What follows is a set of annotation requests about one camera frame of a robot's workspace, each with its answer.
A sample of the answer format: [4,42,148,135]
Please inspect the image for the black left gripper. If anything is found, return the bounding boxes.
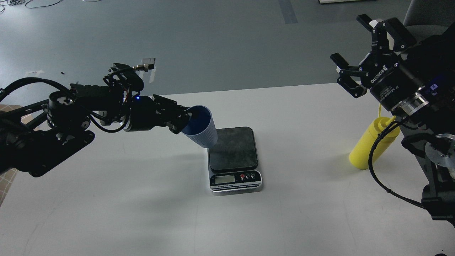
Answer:
[124,94,192,134]

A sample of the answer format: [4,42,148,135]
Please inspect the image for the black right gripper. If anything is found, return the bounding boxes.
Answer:
[330,14,424,111]

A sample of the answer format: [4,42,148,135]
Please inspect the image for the blue ribbed cup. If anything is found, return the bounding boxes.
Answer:
[182,105,218,149]

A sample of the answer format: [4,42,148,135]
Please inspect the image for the yellow squeeze bottle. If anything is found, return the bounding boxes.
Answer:
[348,105,400,170]

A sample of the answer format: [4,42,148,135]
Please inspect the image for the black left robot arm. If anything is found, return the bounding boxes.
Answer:
[0,63,198,177]

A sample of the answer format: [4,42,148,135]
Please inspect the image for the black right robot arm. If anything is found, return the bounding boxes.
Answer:
[330,14,454,225]

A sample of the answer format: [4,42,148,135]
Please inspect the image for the black digital kitchen scale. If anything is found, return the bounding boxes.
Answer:
[208,126,263,193]

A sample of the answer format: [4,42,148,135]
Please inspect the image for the grey floor plate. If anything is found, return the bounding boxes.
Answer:
[141,57,156,72]

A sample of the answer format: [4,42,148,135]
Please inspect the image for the grey office chair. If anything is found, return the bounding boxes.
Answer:
[403,0,455,41]

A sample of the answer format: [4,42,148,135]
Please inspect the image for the black floor cable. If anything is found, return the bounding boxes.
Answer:
[0,0,63,12]

